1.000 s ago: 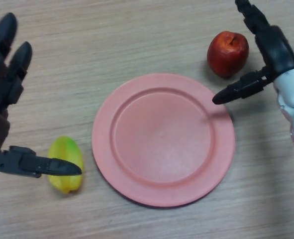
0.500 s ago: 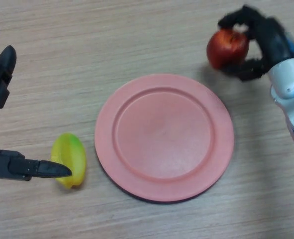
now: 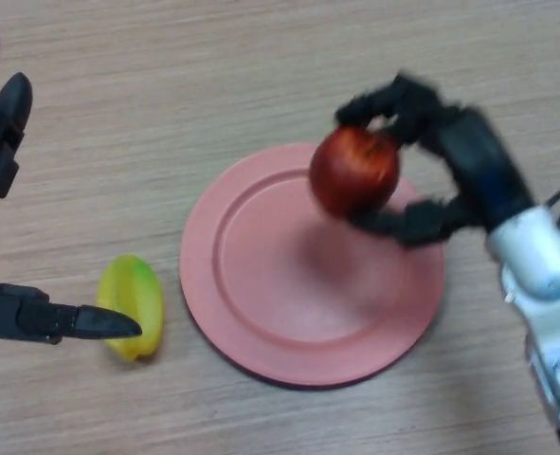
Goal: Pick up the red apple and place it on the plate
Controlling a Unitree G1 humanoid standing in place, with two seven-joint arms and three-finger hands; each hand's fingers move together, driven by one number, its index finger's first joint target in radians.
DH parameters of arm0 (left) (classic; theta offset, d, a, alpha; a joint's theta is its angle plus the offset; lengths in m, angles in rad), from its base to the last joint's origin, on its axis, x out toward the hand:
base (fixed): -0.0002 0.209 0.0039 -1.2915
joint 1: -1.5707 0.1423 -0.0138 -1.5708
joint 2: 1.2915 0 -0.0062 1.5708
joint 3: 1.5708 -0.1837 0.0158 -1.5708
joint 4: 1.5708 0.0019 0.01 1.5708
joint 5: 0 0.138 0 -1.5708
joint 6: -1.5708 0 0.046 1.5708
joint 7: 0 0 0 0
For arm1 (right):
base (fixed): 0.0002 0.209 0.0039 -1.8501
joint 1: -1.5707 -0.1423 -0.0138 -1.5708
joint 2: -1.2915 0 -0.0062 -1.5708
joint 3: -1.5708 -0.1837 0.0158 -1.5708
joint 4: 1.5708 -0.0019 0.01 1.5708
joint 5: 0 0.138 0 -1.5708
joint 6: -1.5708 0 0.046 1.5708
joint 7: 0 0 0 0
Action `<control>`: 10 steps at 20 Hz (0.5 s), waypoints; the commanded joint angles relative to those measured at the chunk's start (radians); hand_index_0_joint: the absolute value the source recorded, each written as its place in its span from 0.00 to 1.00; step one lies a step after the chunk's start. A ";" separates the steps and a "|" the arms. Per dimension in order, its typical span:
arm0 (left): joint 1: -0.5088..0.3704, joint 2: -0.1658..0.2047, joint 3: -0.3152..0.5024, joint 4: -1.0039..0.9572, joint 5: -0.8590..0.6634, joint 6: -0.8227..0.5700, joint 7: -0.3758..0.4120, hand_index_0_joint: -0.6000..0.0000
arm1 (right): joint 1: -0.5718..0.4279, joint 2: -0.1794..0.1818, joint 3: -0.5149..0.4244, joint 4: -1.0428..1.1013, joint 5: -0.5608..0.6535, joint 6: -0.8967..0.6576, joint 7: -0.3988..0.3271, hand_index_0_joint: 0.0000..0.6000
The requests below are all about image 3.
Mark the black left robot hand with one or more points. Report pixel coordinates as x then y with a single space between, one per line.
5 142

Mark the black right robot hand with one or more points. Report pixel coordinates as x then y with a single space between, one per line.
483 166

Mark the red apple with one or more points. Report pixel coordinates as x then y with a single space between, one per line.
353 170

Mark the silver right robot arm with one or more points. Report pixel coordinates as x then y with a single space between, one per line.
535 256

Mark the pink round plate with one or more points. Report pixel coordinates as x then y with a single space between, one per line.
260 284

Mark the yellow green starfruit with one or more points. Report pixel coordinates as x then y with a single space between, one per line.
130 284

